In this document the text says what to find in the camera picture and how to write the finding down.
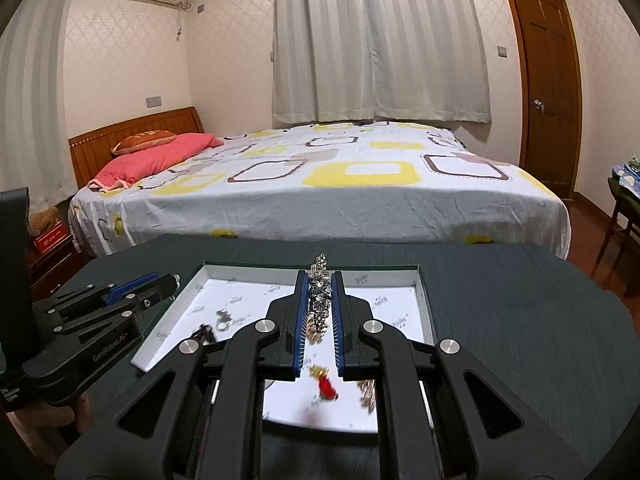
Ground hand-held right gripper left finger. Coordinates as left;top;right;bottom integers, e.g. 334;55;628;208
54;269;308;480

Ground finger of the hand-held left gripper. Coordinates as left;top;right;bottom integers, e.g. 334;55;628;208
51;275;181;337
32;273;161;319

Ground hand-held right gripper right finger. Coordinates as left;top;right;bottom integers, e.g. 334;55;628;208
333;270;589;480

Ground pink gold brooch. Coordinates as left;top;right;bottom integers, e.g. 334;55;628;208
357;380;379;413

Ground gold and red charm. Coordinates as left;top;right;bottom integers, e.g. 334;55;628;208
307;365;341;403

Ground green box tray white inside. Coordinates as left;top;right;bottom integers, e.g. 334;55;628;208
130;260;436;433

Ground silver crystal brooch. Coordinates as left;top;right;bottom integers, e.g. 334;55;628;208
305;252;333;346

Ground person's left hand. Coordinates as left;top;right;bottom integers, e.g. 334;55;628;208
7;392;96;466

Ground wooden nightstand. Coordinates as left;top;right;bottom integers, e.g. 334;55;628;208
27;240;93;301

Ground red box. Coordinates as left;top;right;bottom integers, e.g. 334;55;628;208
32;221;68;256

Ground brown teddy bear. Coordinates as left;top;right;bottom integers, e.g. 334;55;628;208
29;207;60;238

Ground pink pillow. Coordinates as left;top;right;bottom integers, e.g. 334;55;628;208
89;132;223;193

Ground wooden headboard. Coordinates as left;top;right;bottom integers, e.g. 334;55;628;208
68;106;205;188

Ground orange cushion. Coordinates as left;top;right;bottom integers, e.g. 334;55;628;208
111;130;178;157

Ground bed with patterned sheet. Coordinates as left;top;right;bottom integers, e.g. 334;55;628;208
67;120;573;261

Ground grey striped curtain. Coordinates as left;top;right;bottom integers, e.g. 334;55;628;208
271;0;492;128
0;0;76;201

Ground wooden chair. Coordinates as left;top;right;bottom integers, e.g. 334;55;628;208
595;175;640;296

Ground pile of clothes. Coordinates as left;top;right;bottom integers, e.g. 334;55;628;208
607;157;640;196

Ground wooden door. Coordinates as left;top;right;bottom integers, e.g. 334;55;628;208
500;0;585;200

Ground air conditioner cord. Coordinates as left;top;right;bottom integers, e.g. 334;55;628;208
174;2;193;41

